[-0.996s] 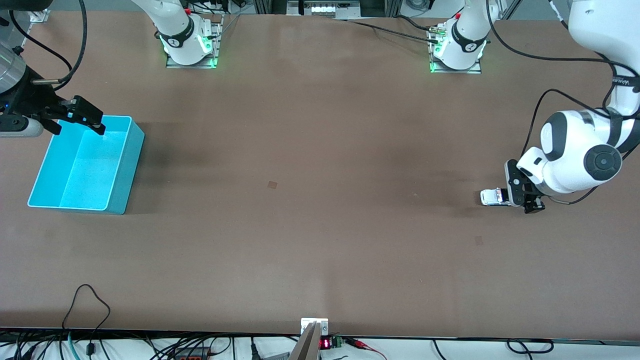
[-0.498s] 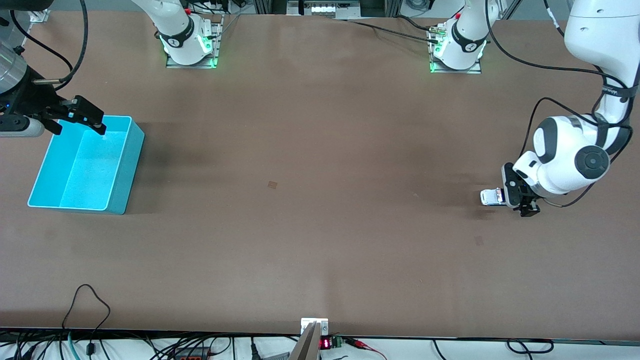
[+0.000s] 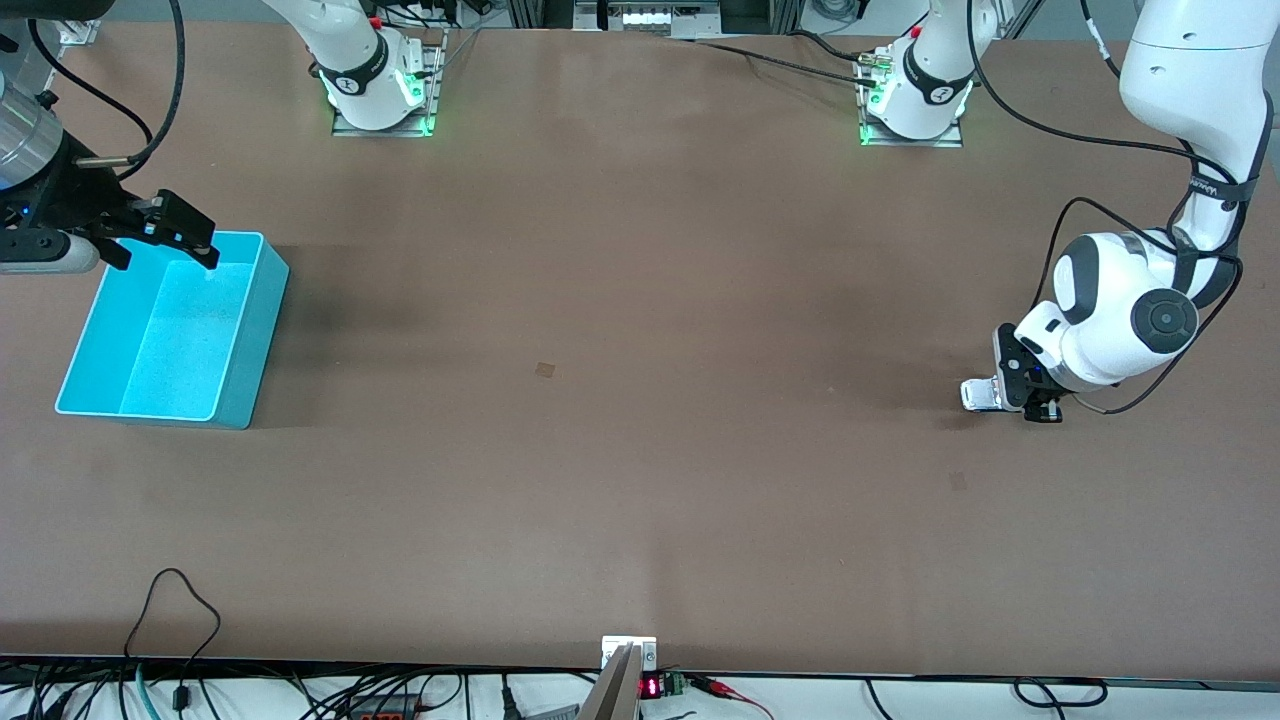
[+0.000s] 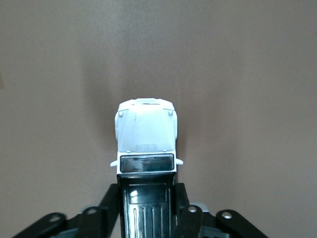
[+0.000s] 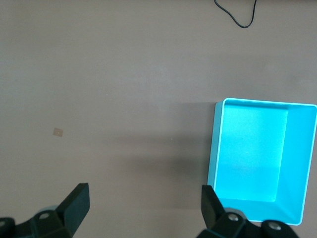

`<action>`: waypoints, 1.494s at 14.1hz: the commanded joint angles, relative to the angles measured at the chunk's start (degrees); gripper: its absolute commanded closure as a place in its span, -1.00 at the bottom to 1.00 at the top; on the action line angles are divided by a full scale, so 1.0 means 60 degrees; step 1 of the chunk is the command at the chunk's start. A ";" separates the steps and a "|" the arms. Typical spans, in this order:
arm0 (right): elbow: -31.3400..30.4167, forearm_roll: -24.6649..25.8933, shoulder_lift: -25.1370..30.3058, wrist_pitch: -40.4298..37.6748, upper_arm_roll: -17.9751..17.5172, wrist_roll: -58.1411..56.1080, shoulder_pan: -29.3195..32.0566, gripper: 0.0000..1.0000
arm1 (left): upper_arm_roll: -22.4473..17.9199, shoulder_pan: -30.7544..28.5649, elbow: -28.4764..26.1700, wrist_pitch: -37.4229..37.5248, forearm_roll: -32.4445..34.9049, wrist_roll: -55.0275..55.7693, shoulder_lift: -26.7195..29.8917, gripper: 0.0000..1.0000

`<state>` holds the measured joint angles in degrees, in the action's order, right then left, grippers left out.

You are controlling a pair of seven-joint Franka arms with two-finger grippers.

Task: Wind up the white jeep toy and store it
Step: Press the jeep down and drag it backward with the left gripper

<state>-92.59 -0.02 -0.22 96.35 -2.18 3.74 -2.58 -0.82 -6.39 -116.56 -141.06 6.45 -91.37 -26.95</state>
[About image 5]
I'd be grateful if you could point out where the cyan plastic bin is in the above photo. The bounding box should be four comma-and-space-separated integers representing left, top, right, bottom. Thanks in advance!
207, 97, 317, 226

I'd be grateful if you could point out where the thin black looped cable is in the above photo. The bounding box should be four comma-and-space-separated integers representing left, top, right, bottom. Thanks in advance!
213, 0, 258, 28

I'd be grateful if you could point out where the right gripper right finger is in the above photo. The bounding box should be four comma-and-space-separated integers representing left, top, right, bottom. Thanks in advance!
197, 184, 299, 238

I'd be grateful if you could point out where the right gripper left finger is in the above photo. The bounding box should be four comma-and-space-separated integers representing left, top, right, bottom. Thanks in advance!
0, 182, 90, 238

